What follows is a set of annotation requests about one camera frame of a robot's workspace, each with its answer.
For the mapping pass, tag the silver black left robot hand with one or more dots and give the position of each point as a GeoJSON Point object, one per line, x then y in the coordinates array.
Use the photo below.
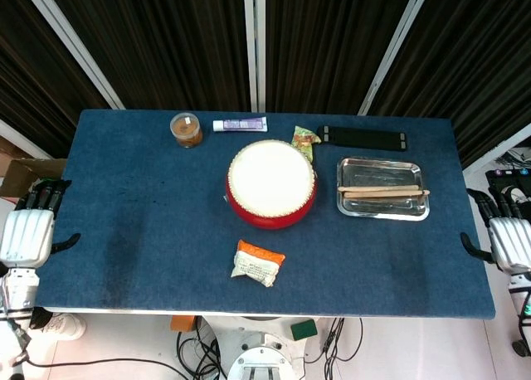
{"type": "Point", "coordinates": [25, 235]}

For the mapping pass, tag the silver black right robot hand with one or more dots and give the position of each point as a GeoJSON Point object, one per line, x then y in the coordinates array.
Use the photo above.
{"type": "Point", "coordinates": [512, 243]}

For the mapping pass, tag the wooden drumstick with black band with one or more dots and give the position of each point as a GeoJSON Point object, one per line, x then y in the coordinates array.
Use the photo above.
{"type": "Point", "coordinates": [386, 194]}

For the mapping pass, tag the plain wooden drumstick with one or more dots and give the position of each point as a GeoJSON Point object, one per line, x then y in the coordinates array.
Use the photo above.
{"type": "Point", "coordinates": [373, 188]}

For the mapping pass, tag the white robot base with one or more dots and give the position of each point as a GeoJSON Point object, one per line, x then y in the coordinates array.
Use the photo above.
{"type": "Point", "coordinates": [257, 351]}

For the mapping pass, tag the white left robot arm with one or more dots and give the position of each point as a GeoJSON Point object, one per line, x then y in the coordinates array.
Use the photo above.
{"type": "Point", "coordinates": [16, 288]}

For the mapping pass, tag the brown cardboard box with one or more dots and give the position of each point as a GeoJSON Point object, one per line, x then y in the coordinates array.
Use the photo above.
{"type": "Point", "coordinates": [20, 172]}

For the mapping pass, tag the white shoe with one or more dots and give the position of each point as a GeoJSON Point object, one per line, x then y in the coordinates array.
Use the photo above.
{"type": "Point", "coordinates": [68, 326]}

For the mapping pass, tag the black caster wheel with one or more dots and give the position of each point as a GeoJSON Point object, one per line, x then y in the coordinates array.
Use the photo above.
{"type": "Point", "coordinates": [520, 347]}

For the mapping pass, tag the blue table cloth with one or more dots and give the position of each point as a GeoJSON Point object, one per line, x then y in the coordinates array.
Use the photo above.
{"type": "Point", "coordinates": [166, 189]}

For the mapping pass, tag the steel rectangular tray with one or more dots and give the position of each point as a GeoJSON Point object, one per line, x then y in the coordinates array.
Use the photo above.
{"type": "Point", "coordinates": [381, 170]}

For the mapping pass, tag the dark pleated curtain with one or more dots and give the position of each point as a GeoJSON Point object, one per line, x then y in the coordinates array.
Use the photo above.
{"type": "Point", "coordinates": [166, 44]}
{"type": "Point", "coordinates": [25, 64]}
{"type": "Point", "coordinates": [332, 44]}
{"type": "Point", "coordinates": [477, 64]}

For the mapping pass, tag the orange block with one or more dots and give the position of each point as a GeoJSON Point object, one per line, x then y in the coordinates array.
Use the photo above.
{"type": "Point", "coordinates": [182, 324]}

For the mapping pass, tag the black flat folded stand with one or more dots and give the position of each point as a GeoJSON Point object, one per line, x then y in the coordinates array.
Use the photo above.
{"type": "Point", "coordinates": [361, 137]}

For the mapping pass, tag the clear jar of rubber bands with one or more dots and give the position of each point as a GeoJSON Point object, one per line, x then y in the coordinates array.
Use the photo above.
{"type": "Point", "coordinates": [186, 131]}

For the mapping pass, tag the green block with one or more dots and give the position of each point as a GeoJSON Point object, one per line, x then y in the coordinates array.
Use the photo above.
{"type": "Point", "coordinates": [303, 330]}

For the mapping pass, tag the green colourful snack packet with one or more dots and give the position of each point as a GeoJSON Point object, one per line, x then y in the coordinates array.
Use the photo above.
{"type": "Point", "coordinates": [305, 139]}

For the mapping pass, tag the white orange crumpled packet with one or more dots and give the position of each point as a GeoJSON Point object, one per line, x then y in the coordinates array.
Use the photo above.
{"type": "Point", "coordinates": [257, 266]}

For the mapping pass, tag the white purple toothpaste tube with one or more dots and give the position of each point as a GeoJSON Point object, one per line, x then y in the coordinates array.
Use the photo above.
{"type": "Point", "coordinates": [240, 125]}

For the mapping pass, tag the red drum with white head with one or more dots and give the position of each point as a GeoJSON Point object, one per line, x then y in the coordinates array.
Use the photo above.
{"type": "Point", "coordinates": [271, 181]}

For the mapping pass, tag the white frame post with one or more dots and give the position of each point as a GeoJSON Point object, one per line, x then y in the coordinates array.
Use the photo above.
{"type": "Point", "coordinates": [498, 149]}
{"type": "Point", "coordinates": [394, 48]}
{"type": "Point", "coordinates": [254, 44]}
{"type": "Point", "coordinates": [74, 44]}
{"type": "Point", "coordinates": [20, 137]}

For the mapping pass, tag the white table frame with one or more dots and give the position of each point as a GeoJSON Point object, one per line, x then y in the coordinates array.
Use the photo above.
{"type": "Point", "coordinates": [145, 312]}

